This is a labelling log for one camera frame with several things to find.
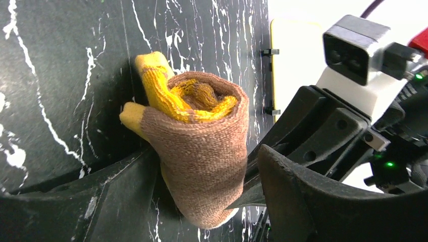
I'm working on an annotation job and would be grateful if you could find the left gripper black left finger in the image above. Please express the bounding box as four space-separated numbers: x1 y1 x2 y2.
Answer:
1 148 159 241

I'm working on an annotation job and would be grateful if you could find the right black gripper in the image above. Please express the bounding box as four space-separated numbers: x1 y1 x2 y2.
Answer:
229 67 427 209

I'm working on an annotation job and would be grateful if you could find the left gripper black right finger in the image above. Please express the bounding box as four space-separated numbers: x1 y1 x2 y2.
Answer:
258 145 427 241

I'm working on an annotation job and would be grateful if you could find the brown and yellow cloth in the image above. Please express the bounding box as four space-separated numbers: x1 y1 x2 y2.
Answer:
119 51 249 229

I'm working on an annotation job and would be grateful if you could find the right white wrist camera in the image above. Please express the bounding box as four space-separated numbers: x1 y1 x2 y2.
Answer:
316 15 427 124

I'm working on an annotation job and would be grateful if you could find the whiteboard with wooden frame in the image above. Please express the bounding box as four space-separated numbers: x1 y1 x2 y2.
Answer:
261 18 327 122

